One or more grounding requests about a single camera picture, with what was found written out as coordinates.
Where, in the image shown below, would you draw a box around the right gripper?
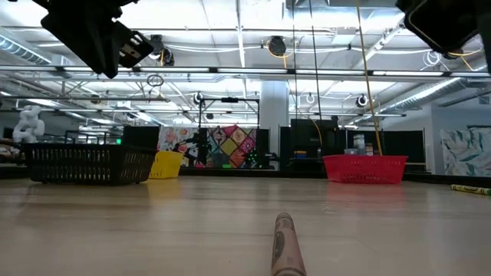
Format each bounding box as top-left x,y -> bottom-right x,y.
397,0 -> 491,74

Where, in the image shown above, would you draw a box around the black plastic basket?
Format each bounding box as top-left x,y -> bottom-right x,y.
23,143 -> 157,187

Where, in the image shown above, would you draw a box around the stacked storage containers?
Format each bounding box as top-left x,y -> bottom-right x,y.
344,133 -> 375,156

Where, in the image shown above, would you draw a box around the brown crayon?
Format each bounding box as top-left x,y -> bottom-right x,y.
271,212 -> 308,276

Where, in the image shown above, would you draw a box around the yellow-green crayon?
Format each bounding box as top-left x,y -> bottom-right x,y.
450,184 -> 491,196

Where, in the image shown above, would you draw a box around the white building column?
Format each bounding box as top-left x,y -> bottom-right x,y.
260,80 -> 289,169

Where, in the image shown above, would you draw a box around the yellow plastic basket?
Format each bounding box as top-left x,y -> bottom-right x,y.
149,150 -> 185,180

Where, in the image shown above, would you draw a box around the yellow hanging cable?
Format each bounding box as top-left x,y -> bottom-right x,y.
354,0 -> 384,156

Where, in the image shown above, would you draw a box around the black metal frame rig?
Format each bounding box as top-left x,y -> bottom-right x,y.
197,96 -> 261,169

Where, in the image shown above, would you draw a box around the black cabinet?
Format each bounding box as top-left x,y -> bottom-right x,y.
279,118 -> 346,172

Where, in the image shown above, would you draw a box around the red plastic basket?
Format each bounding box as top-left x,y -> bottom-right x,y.
322,154 -> 408,185

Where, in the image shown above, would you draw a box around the black box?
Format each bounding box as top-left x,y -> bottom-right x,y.
122,125 -> 160,150

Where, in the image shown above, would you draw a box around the black aluminium table frame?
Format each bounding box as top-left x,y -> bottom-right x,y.
0,163 -> 491,188

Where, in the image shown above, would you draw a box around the black partition board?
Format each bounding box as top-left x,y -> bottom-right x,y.
344,129 -> 427,173

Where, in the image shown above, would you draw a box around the colourful patchwork quilt panel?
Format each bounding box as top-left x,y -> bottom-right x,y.
206,124 -> 258,169

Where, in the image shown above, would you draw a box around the white twisted sculpture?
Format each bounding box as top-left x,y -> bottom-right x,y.
12,105 -> 46,143

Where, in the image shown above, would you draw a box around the floral pattern panel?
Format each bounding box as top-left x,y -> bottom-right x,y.
157,126 -> 200,169

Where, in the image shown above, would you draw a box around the leaf pattern panel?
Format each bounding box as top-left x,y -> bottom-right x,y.
440,126 -> 491,177

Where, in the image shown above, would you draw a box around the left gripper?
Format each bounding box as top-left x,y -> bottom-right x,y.
32,0 -> 154,80

